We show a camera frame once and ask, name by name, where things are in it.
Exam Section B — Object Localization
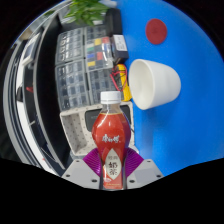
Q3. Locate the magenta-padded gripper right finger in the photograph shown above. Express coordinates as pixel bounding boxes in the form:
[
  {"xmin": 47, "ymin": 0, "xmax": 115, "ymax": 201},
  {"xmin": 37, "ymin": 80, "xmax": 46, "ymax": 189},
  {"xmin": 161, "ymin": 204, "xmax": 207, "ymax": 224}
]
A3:
[{"xmin": 124, "ymin": 148, "xmax": 164, "ymax": 190}]

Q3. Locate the white plant pot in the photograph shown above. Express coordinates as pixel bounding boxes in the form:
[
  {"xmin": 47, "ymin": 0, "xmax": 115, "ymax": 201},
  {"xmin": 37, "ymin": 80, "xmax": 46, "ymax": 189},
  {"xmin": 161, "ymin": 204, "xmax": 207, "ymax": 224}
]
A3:
[{"xmin": 99, "ymin": 0, "xmax": 118, "ymax": 8}]

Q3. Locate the black box with white label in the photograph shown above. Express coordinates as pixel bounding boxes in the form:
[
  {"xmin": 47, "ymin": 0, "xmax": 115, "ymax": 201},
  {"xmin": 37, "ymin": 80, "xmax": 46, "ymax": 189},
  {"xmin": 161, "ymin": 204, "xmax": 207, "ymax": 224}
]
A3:
[{"xmin": 110, "ymin": 34, "xmax": 130, "ymax": 64}]

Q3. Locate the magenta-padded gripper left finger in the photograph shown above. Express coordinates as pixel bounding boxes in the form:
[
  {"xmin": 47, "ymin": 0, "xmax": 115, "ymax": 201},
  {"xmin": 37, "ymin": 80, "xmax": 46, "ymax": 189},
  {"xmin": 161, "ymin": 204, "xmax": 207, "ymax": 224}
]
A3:
[{"xmin": 61, "ymin": 148, "xmax": 102, "ymax": 190}]

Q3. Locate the drawer cabinet with coloured labels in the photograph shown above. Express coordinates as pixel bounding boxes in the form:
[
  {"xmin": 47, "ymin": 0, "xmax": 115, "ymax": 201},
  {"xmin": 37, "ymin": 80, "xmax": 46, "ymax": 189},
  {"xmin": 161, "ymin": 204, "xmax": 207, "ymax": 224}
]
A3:
[{"xmin": 84, "ymin": 36, "xmax": 114, "ymax": 71}]

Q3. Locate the black wall shelf unit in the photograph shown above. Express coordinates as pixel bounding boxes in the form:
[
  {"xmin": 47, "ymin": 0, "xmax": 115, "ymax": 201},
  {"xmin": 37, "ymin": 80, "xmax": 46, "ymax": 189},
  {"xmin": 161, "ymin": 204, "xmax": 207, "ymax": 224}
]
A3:
[{"xmin": 3, "ymin": 13, "xmax": 73, "ymax": 171}]

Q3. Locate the red drink bottle white cap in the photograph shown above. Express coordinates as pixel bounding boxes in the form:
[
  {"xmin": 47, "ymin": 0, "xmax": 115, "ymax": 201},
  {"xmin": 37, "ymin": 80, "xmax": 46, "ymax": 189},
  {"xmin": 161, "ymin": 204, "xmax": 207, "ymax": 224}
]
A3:
[{"xmin": 91, "ymin": 90, "xmax": 132, "ymax": 191}]

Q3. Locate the white cup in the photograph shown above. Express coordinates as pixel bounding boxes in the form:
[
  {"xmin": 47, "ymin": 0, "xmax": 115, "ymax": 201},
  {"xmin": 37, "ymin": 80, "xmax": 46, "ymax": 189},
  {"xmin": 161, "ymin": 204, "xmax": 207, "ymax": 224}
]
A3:
[{"xmin": 128, "ymin": 58, "xmax": 182, "ymax": 111}]

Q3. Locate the small clear drawer cabinet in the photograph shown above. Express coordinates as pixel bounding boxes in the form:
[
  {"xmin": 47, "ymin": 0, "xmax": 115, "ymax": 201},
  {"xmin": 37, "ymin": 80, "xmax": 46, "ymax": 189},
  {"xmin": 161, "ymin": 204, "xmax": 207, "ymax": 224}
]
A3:
[
  {"xmin": 84, "ymin": 24, "xmax": 109, "ymax": 41},
  {"xmin": 87, "ymin": 68, "xmax": 116, "ymax": 101}
]

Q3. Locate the yellow multimeter with red leads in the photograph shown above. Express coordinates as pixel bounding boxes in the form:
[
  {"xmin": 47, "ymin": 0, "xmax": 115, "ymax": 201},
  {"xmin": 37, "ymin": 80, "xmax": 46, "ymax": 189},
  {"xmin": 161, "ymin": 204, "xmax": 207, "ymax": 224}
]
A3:
[{"xmin": 111, "ymin": 63, "xmax": 134, "ymax": 103}]

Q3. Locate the green leafy plant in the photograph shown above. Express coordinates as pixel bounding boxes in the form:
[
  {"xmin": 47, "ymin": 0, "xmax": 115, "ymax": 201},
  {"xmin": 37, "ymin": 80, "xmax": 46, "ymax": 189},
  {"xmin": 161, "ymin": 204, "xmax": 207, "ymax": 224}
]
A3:
[{"xmin": 64, "ymin": 0, "xmax": 111, "ymax": 26}]

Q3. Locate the flat black box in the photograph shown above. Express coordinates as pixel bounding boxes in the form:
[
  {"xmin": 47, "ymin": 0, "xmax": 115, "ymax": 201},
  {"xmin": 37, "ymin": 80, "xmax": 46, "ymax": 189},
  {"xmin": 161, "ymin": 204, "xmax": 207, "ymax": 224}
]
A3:
[{"xmin": 104, "ymin": 8, "xmax": 124, "ymax": 38}]

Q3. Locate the flat round red coaster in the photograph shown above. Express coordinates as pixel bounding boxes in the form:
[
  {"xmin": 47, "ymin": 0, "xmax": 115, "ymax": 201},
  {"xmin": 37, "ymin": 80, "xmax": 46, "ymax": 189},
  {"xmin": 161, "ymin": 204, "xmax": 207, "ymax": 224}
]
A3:
[{"xmin": 145, "ymin": 18, "xmax": 168, "ymax": 45}]

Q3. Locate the white pegboard tray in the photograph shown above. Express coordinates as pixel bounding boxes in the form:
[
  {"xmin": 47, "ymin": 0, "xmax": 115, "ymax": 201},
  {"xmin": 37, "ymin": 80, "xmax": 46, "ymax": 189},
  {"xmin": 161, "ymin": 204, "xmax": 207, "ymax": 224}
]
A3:
[{"xmin": 59, "ymin": 103, "xmax": 136, "ymax": 158}]

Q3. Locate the wide clear drawer cabinet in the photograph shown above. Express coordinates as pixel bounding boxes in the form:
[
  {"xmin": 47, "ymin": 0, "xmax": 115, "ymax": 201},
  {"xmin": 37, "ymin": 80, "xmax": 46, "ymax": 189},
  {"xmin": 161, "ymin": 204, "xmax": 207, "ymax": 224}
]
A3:
[{"xmin": 54, "ymin": 61, "xmax": 91, "ymax": 109}]

